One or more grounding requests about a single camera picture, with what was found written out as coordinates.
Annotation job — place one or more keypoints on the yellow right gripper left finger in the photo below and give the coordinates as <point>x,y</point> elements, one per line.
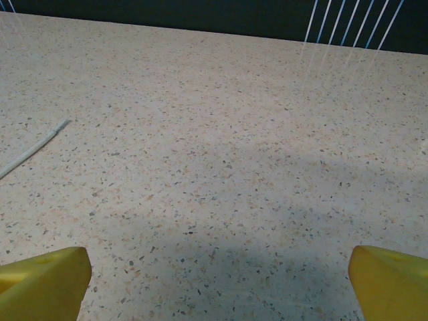
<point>43,287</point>

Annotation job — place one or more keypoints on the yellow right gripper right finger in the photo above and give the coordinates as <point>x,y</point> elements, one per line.
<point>391,287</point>

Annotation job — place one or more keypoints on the white shoelace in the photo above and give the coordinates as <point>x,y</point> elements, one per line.
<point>33,150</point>

